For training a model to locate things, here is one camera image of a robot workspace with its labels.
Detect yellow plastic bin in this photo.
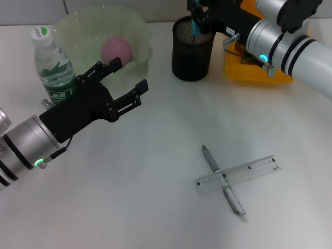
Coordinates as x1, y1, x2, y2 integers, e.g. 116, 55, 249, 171
224, 0, 311, 84

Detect clear green-label water bottle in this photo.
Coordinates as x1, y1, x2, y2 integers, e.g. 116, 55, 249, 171
29, 25, 78, 105

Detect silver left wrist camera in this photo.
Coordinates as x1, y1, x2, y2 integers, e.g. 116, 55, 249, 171
0, 107, 13, 128

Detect pink peach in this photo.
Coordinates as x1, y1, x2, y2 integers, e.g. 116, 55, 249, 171
100, 36, 133, 64

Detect grey clear pen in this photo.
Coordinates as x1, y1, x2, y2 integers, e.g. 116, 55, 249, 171
201, 144, 248, 223

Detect translucent green fruit plate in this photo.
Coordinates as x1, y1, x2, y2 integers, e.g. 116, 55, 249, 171
53, 5, 154, 89

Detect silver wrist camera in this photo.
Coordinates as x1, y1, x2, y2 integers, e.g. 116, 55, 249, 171
276, 0, 323, 34
0, 107, 13, 128

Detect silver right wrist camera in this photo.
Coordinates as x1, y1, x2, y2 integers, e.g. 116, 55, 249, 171
276, 0, 323, 34

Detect left gripper connector cable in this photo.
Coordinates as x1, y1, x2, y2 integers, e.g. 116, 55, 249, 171
38, 98, 74, 170

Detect black mesh pen holder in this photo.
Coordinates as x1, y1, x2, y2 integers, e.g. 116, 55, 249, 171
171, 15, 216, 82

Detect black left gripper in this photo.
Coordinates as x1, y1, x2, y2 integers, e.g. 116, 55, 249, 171
38, 57, 150, 144

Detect transparent plastic ruler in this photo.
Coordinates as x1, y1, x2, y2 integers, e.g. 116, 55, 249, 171
185, 155, 283, 197

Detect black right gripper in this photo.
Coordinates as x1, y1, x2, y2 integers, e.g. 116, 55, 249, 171
186, 0, 263, 36

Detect blue scissors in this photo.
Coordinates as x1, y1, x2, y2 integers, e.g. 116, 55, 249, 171
191, 0, 202, 37

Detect right gripper connector cable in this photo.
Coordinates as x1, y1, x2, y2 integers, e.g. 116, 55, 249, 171
222, 33, 276, 78

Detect gripper connector cable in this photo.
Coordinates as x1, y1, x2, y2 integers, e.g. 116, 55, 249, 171
222, 33, 276, 78
38, 98, 74, 170

